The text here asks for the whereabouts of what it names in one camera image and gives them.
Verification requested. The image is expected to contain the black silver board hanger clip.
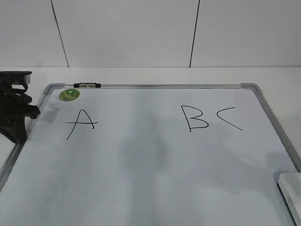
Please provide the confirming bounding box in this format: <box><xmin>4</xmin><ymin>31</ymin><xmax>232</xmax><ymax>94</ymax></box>
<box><xmin>73</xmin><ymin>82</ymin><xmax>101</xmax><ymax>89</ymax></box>

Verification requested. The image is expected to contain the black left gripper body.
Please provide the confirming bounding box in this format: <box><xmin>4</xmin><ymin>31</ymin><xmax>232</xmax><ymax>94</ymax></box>
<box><xmin>0</xmin><ymin>81</ymin><xmax>39</xmax><ymax>125</ymax></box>

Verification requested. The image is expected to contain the green round magnet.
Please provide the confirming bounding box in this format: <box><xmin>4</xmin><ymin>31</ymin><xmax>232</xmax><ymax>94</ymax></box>
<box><xmin>59</xmin><ymin>88</ymin><xmax>80</xmax><ymax>102</ymax></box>

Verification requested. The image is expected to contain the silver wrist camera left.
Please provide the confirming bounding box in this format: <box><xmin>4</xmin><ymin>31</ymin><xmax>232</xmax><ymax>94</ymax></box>
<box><xmin>0</xmin><ymin>71</ymin><xmax>32</xmax><ymax>85</ymax></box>

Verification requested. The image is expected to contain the white aluminium-framed whiteboard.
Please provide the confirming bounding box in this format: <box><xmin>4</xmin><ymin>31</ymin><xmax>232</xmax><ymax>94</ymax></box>
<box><xmin>0</xmin><ymin>83</ymin><xmax>301</xmax><ymax>226</ymax></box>

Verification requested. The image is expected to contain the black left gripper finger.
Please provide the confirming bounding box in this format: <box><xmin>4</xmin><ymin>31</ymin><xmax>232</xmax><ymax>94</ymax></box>
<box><xmin>0</xmin><ymin>117</ymin><xmax>27</xmax><ymax>144</ymax></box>

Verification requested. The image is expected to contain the white rectangular whiteboard eraser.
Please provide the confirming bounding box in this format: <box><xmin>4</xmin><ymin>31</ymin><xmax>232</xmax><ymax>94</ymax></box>
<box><xmin>277</xmin><ymin>172</ymin><xmax>301</xmax><ymax>226</ymax></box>

